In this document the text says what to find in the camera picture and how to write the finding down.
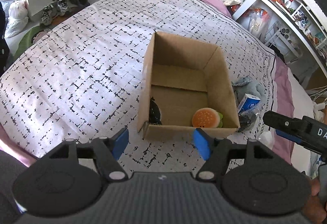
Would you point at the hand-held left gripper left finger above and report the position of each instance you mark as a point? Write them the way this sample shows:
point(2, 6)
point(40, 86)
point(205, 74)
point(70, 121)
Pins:
point(121, 143)

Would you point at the white plastic bags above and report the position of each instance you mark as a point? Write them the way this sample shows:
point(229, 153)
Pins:
point(15, 14)

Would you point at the white black patterned blanket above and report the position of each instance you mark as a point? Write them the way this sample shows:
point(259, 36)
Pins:
point(89, 65)

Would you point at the white desk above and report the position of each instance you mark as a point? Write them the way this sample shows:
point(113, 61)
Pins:
point(281, 10)

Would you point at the pair of dark slippers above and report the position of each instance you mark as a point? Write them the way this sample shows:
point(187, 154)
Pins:
point(79, 0)

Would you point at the black fabric item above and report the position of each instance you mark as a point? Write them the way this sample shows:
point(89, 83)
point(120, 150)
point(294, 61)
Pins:
point(155, 112)

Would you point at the person's right hand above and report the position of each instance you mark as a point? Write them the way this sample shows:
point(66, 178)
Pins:
point(314, 204)

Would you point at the white plastic item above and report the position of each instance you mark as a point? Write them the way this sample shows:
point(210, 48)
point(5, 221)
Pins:
point(266, 138)

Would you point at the blue white tissue pack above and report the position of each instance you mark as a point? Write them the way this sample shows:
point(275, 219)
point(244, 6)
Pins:
point(248, 104)

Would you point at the green cartoon floor mat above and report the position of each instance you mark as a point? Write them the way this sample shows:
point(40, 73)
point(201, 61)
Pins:
point(32, 38)

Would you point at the orange burger plush toy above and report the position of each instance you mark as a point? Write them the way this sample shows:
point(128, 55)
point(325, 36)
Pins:
point(204, 118)

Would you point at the white pillow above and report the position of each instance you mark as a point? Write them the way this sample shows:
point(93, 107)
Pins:
point(300, 101)

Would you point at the white keyboard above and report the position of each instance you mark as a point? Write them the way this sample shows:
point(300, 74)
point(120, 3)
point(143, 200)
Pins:
point(313, 5)

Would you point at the plastic bags under desk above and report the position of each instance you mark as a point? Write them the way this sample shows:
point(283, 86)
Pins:
point(256, 20)

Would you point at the brown cardboard box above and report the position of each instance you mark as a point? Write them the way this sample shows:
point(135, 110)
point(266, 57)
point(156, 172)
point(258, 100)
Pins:
point(178, 101)

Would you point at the dark dotted clothing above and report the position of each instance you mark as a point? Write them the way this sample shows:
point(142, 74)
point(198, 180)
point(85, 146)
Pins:
point(3, 42)

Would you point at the person's grey clothing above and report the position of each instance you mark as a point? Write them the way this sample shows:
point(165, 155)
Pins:
point(12, 188)

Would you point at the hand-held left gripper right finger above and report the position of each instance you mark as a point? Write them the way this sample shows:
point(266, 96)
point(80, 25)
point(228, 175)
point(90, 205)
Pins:
point(201, 143)

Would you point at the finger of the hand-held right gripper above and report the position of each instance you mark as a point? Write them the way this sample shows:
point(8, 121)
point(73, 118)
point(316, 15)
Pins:
point(283, 121)

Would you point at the black crinkled bag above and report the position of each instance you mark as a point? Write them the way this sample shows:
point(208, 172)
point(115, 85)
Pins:
point(248, 120)

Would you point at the light blue plush toy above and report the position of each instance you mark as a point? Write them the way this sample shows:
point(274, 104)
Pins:
point(251, 87)

